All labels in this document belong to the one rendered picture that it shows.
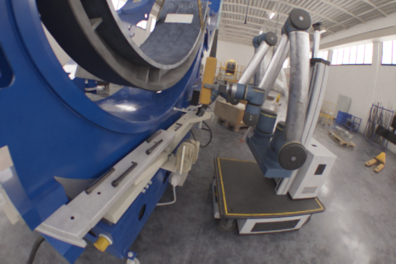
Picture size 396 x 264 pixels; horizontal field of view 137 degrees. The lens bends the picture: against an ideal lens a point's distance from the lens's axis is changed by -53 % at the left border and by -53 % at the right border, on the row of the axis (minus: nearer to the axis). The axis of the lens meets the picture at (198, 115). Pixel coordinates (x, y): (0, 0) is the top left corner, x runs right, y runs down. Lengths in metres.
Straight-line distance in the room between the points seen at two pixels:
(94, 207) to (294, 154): 1.09
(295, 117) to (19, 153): 1.31
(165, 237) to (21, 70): 1.54
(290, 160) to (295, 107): 0.33
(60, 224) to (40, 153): 0.27
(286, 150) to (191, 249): 1.13
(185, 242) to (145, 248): 0.36
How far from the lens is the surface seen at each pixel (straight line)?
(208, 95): 1.11
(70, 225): 0.71
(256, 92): 1.09
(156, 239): 1.62
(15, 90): 0.58
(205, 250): 1.62
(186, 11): 2.46
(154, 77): 1.44
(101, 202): 0.76
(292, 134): 1.11
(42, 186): 0.73
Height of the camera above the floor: 1.41
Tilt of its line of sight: 16 degrees down
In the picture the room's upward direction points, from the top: 10 degrees clockwise
